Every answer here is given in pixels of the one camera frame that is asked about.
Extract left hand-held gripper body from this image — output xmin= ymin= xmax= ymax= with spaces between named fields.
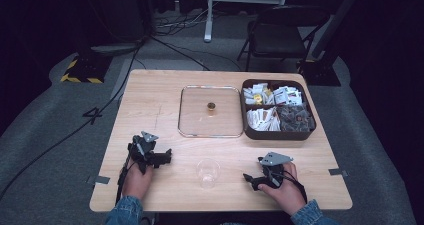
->
xmin=127 ymin=130 xmax=165 ymax=175

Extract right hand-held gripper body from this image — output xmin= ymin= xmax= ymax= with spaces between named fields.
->
xmin=257 ymin=151 xmax=295 ymax=188

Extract person's right hand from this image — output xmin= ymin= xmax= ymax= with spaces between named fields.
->
xmin=258 ymin=161 xmax=308 ymax=217

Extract person's left hand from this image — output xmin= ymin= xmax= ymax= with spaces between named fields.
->
xmin=121 ymin=164 xmax=155 ymax=201

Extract brown compartment box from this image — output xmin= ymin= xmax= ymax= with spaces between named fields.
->
xmin=240 ymin=78 xmax=317 ymax=142

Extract clear plastic cup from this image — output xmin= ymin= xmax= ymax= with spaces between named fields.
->
xmin=195 ymin=158 xmax=222 ymax=190

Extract pile of white stick packets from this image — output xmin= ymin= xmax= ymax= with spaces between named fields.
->
xmin=246 ymin=106 xmax=281 ymax=132

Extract pile of dark packets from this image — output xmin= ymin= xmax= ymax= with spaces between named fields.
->
xmin=277 ymin=104 xmax=316 ymax=133

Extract clear square lid gold knob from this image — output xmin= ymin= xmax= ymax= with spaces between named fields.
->
xmin=177 ymin=84 xmax=245 ymax=139

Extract pile of white square packets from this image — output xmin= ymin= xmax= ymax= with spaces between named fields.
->
xmin=272 ymin=84 xmax=304 ymax=106

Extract pile of white yellow packets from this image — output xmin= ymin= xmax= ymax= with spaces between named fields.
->
xmin=242 ymin=82 xmax=273 ymax=106

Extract black base with hazard stripes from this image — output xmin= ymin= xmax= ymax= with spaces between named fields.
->
xmin=60 ymin=51 xmax=114 ymax=85

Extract black stand with base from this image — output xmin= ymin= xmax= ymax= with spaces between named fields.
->
xmin=296 ymin=0 xmax=366 ymax=87

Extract black folding chair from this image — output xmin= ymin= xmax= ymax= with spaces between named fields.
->
xmin=236 ymin=5 xmax=331 ymax=72

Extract white metal stand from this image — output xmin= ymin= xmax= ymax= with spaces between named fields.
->
xmin=203 ymin=0 xmax=291 ymax=44

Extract right hand-held gripper cable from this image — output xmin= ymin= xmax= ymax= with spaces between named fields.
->
xmin=282 ymin=169 xmax=309 ymax=205

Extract hand-held gripper cable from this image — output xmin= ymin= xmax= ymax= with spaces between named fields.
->
xmin=282 ymin=169 xmax=309 ymax=205
xmin=114 ymin=153 xmax=135 ymax=206

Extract left hand-held gripper cable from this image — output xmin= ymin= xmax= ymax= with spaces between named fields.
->
xmin=114 ymin=153 xmax=135 ymax=206

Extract long black floor cable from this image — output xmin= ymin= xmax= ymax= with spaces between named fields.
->
xmin=0 ymin=39 xmax=145 ymax=201

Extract bundle of floor cables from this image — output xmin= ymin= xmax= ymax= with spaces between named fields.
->
xmin=153 ymin=6 xmax=215 ymax=37

